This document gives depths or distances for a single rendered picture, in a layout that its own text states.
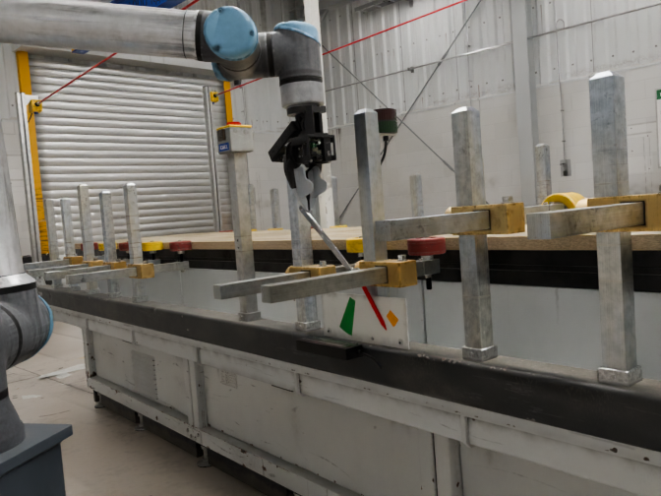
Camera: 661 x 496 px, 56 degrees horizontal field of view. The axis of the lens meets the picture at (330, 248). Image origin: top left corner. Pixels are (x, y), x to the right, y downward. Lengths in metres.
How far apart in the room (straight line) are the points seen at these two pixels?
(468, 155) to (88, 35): 0.70
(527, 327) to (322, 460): 0.91
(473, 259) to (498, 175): 8.23
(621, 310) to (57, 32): 1.03
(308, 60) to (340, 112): 9.92
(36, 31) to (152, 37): 0.20
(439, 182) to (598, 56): 2.85
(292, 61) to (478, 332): 0.64
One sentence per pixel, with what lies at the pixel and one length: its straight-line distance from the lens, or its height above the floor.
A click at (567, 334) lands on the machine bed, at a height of 0.71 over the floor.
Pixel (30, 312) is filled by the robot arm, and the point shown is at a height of 0.82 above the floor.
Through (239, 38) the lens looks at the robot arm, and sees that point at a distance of 1.17.
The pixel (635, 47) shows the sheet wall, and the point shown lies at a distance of 8.74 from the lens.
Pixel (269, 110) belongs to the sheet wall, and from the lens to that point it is 11.37.
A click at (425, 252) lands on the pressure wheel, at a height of 0.88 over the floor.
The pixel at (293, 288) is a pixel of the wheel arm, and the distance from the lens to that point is 1.09.
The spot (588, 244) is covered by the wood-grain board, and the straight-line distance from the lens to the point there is 1.23.
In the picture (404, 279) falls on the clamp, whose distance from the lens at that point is 1.22.
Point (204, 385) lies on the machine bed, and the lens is 2.56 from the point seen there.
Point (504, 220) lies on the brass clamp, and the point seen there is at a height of 0.94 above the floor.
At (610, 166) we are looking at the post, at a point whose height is 1.01.
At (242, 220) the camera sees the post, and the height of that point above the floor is 0.97.
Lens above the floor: 0.98
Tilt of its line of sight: 4 degrees down
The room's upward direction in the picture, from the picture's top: 4 degrees counter-clockwise
